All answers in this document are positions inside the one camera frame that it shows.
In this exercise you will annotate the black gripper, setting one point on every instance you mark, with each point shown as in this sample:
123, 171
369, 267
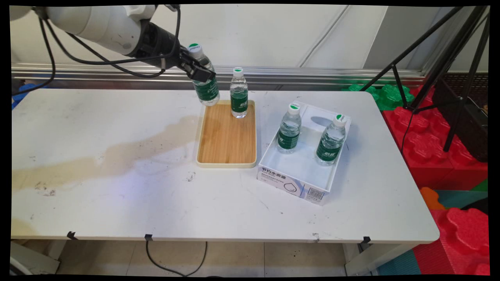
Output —
158, 45

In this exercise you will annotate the green label water bottle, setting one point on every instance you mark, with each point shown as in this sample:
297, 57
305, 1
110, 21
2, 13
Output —
238, 95
209, 91
289, 130
330, 142

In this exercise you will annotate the bamboo wooden tray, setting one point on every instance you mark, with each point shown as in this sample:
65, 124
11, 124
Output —
226, 140

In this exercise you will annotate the white cardboard box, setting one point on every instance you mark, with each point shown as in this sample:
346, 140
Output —
302, 173

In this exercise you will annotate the blue foam block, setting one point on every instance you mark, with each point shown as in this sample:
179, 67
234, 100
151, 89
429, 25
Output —
23, 93

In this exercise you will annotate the green foam block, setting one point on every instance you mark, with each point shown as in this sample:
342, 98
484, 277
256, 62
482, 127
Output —
386, 97

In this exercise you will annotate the large red foam block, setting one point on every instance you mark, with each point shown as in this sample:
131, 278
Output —
429, 152

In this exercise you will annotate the black tripod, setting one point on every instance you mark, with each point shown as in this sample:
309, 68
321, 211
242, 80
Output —
445, 43

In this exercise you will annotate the white table leg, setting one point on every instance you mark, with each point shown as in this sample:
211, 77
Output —
33, 257
371, 259

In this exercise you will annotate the orange foam piece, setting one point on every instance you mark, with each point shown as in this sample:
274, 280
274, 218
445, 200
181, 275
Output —
431, 198

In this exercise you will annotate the black panel device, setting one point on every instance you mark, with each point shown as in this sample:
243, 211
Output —
465, 121

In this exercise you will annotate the teal foam mat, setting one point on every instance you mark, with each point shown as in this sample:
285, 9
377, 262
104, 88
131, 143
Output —
457, 197

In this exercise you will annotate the red foam puzzle block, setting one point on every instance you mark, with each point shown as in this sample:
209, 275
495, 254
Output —
465, 238

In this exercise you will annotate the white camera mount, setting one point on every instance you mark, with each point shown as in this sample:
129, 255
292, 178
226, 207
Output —
140, 11

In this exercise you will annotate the aluminium wall rail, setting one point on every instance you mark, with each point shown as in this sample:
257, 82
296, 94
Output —
312, 75

